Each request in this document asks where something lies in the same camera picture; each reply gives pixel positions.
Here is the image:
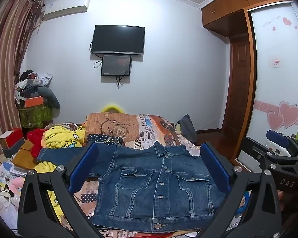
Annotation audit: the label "orange box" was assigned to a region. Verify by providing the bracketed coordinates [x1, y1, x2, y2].
[25, 95, 44, 108]

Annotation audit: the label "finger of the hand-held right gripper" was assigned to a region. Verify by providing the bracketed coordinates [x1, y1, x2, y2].
[239, 137, 298, 171]
[266, 130, 298, 158]

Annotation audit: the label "yellow plastic ring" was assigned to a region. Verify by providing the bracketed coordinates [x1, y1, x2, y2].
[101, 103, 126, 114]

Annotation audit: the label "blue denim jacket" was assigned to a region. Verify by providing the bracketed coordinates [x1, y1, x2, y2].
[36, 141, 226, 228]

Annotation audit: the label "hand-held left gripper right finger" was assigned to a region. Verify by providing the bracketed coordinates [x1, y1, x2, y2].
[200, 141, 282, 238]

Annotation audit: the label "black wall television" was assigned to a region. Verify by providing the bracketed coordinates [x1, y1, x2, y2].
[91, 25, 146, 55]

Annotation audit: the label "red plush garment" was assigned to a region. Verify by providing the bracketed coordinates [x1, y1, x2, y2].
[27, 128, 49, 158]

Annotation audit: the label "pile of mixed clothes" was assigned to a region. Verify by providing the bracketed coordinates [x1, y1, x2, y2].
[15, 69, 54, 105]

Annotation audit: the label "navy polka dot cloth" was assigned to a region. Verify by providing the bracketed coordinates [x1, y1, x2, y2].
[86, 134, 126, 146]

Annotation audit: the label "grey garment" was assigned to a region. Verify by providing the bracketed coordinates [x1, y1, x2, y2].
[38, 86, 61, 110]

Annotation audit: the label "striped brown curtain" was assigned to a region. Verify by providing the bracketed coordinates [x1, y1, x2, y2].
[0, 0, 45, 169]

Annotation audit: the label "grey box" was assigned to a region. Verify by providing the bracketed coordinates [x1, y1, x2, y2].
[2, 139, 26, 158]

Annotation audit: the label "dark grey backpack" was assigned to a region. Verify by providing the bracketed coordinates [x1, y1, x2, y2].
[177, 114, 198, 143]

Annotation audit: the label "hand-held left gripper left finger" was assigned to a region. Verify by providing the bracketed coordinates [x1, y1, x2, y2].
[17, 142, 102, 238]

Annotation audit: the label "printed magazines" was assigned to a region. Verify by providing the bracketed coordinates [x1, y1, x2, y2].
[0, 161, 28, 180]

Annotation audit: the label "white heart sliding door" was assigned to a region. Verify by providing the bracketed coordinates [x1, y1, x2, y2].
[235, 1, 298, 171]

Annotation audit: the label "brown cardboard envelope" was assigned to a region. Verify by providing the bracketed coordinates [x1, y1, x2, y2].
[12, 141, 40, 170]

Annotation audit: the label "yellow printed cloth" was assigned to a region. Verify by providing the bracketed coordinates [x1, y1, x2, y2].
[27, 161, 70, 228]

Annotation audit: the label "green patterned bag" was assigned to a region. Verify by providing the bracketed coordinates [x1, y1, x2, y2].
[18, 105, 52, 129]

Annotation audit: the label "white air conditioner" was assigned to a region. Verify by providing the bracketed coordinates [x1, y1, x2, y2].
[42, 0, 90, 20]

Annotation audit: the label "small black wall monitor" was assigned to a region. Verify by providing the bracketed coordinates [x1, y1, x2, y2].
[101, 54, 132, 76]

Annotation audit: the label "brown wooden door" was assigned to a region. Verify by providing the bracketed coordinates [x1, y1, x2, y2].
[228, 33, 249, 132]

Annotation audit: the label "yellow cartoon garment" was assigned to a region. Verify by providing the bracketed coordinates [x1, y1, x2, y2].
[43, 125, 86, 152]

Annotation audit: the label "wooden overhead cabinet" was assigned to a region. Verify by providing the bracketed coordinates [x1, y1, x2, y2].
[201, 0, 292, 29]

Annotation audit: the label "brown and white box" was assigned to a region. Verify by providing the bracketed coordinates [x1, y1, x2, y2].
[0, 128, 24, 152]

